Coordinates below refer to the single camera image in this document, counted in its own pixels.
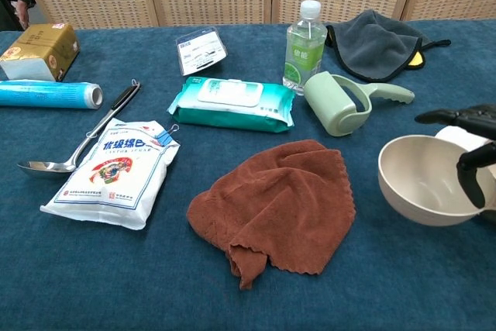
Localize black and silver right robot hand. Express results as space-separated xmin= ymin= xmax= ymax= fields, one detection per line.
xmin=414 ymin=104 xmax=496 ymax=210

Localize beige bowl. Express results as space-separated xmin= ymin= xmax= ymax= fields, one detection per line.
xmin=377 ymin=135 xmax=496 ymax=227

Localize white round plate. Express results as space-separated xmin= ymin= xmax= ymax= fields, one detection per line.
xmin=434 ymin=125 xmax=496 ymax=181

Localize grey and yellow towel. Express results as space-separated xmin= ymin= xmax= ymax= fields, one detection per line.
xmin=325 ymin=9 xmax=453 ymax=83

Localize light green lint roller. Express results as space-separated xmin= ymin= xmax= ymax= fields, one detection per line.
xmin=303 ymin=71 xmax=416 ymax=138

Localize clear bottle with green label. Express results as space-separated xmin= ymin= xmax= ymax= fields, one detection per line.
xmin=282 ymin=0 xmax=329 ymax=97

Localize brown cloth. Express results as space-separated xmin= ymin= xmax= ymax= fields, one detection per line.
xmin=186 ymin=139 xmax=357 ymax=291

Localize green wet wipes pack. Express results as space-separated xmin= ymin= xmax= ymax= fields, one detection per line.
xmin=167 ymin=76 xmax=296 ymax=134

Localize white blister card pack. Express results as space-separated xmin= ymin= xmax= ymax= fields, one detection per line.
xmin=174 ymin=26 xmax=229 ymax=77

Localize blue binder clip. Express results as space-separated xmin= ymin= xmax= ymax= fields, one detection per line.
xmin=146 ymin=123 xmax=181 ymax=150

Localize white sugar bag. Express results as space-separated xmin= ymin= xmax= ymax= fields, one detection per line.
xmin=40 ymin=118 xmax=181 ymax=231

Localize blue table cloth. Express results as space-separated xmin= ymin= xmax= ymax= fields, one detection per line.
xmin=0 ymin=19 xmax=496 ymax=331

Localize blue cling film roll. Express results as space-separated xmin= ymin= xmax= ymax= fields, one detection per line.
xmin=0 ymin=79 xmax=105 ymax=110

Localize gold carton box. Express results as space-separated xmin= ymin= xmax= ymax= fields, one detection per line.
xmin=0 ymin=22 xmax=81 ymax=83

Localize steel ladle with black handle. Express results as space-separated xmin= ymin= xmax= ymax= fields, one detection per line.
xmin=16 ymin=79 xmax=142 ymax=180

